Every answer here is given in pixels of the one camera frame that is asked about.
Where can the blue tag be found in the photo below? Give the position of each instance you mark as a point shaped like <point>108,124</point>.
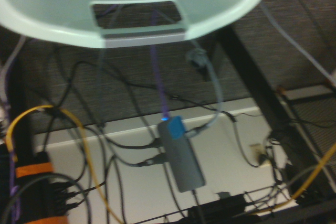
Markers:
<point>176,127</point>

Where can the grey USB hub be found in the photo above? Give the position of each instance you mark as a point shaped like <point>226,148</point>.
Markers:
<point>181,161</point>

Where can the white flat board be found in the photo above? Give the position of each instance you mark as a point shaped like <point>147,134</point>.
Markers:
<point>136,182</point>

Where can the black metal frame bar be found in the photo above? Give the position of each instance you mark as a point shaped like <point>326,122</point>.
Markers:
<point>252,77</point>

